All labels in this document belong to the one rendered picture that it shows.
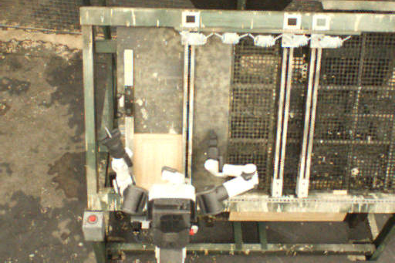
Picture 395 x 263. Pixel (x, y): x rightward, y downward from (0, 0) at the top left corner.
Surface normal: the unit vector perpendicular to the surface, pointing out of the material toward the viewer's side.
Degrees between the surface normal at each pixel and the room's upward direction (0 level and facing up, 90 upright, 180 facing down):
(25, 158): 0
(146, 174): 57
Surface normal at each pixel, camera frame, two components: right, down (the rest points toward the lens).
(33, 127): 0.04, -0.65
